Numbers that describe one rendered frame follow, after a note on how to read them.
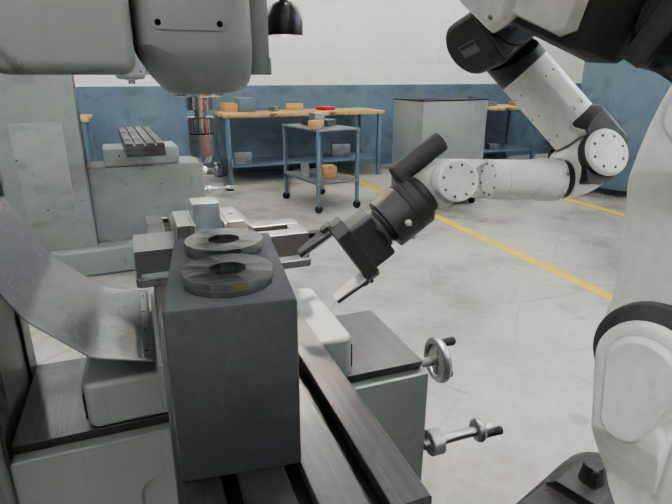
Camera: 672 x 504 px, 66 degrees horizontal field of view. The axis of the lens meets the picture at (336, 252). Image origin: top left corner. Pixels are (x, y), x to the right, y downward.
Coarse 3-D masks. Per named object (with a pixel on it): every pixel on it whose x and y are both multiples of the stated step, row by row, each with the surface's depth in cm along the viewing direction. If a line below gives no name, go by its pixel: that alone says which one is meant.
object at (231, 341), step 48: (192, 240) 60; (240, 240) 60; (192, 288) 48; (240, 288) 48; (288, 288) 50; (192, 336) 46; (240, 336) 47; (288, 336) 49; (192, 384) 48; (240, 384) 49; (288, 384) 50; (192, 432) 49; (240, 432) 51; (288, 432) 52; (192, 480) 51
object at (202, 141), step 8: (192, 128) 92; (200, 128) 92; (208, 128) 92; (192, 136) 92; (200, 136) 92; (208, 136) 93; (192, 144) 93; (200, 144) 93; (208, 144) 93; (192, 152) 94; (200, 152) 93; (208, 152) 94; (216, 152) 96
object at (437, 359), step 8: (432, 344) 131; (440, 344) 127; (448, 344) 129; (424, 352) 135; (432, 352) 132; (440, 352) 127; (448, 352) 126; (424, 360) 129; (432, 360) 129; (440, 360) 129; (448, 360) 125; (432, 368) 133; (440, 368) 129; (448, 368) 125; (432, 376) 132; (440, 376) 129; (448, 376) 126
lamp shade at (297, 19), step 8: (280, 0) 98; (272, 8) 97; (280, 8) 96; (288, 8) 97; (296, 8) 98; (272, 16) 97; (280, 16) 96; (288, 16) 97; (296, 16) 97; (272, 24) 97; (280, 24) 97; (288, 24) 97; (296, 24) 98; (272, 32) 98; (280, 32) 97; (288, 32) 97; (296, 32) 98
